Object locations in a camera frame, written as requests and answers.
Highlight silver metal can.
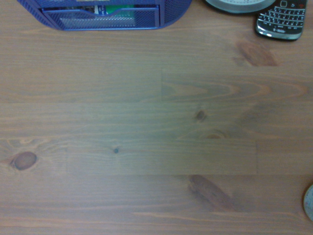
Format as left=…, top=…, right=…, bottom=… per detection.
left=303, top=184, right=313, bottom=222

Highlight green packet in organizer drawer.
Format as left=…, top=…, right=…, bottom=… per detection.
left=94, top=4, right=135, bottom=21

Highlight blue mesh desk organizer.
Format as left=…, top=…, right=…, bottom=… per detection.
left=16, top=0, right=193, bottom=31

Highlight round silver rimmed clock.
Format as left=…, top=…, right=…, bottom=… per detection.
left=203, top=0, right=276, bottom=14

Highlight black keypad mobile phone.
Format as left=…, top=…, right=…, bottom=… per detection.
left=254, top=0, right=308, bottom=41

